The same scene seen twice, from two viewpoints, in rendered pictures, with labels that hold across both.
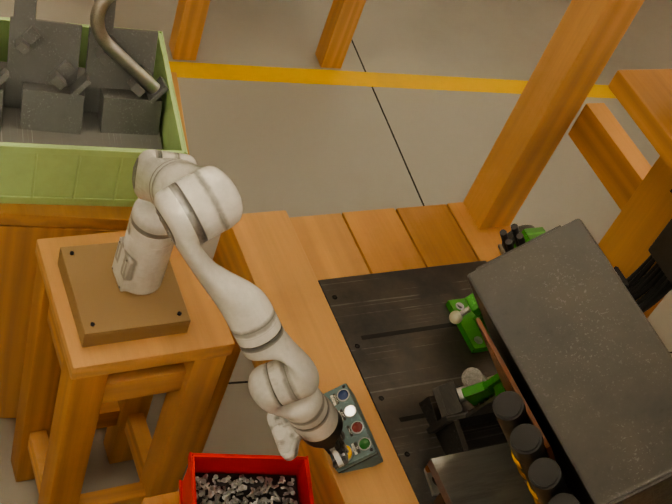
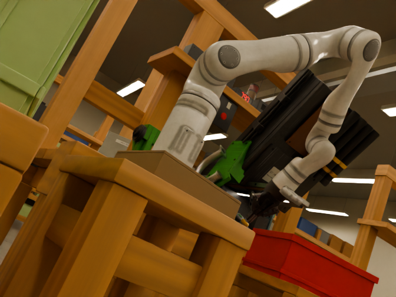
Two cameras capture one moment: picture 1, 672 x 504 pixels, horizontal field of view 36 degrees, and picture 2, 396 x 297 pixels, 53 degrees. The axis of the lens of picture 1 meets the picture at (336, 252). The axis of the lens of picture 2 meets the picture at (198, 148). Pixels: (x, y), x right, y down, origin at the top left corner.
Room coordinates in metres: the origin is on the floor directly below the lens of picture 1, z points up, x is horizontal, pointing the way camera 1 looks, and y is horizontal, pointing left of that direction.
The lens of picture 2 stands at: (1.15, 1.15, 0.75)
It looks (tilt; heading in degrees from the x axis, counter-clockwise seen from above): 15 degrees up; 279
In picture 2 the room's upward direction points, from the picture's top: 24 degrees clockwise
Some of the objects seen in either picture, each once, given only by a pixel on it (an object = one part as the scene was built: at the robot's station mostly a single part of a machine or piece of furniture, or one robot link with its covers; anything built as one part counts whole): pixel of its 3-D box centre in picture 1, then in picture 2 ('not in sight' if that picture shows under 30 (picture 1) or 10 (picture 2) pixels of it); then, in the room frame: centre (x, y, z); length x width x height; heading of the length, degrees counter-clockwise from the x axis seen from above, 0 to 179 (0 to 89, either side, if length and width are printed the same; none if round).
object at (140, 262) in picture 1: (146, 248); (181, 137); (1.32, 0.33, 0.98); 0.09 x 0.09 x 0.17; 42
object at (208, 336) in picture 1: (133, 297); (151, 199); (1.32, 0.33, 0.83); 0.32 x 0.32 x 0.04; 40
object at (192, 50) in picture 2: not in sight; (198, 59); (1.57, -0.49, 1.59); 0.15 x 0.07 x 0.07; 39
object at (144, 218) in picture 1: (164, 193); (211, 79); (1.32, 0.32, 1.14); 0.09 x 0.09 x 0.17; 24
